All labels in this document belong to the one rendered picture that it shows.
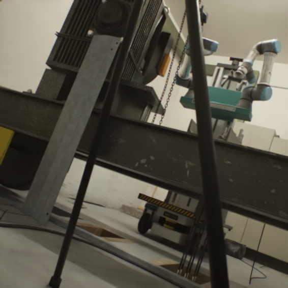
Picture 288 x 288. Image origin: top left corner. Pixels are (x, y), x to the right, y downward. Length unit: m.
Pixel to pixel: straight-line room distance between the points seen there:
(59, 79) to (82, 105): 0.46
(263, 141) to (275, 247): 1.40
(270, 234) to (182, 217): 2.03
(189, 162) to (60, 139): 0.68
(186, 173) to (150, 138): 0.28
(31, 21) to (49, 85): 1.04
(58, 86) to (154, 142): 0.80
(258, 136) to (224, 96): 1.72
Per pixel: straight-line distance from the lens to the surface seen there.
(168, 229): 2.74
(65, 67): 2.14
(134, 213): 4.47
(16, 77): 3.09
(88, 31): 2.23
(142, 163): 1.68
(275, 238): 4.53
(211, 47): 2.50
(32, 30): 3.17
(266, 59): 3.04
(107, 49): 1.86
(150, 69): 2.46
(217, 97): 3.19
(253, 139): 4.78
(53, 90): 2.19
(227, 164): 1.54
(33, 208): 1.79
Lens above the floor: 0.31
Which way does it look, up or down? 9 degrees up
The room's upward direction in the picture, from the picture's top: 20 degrees clockwise
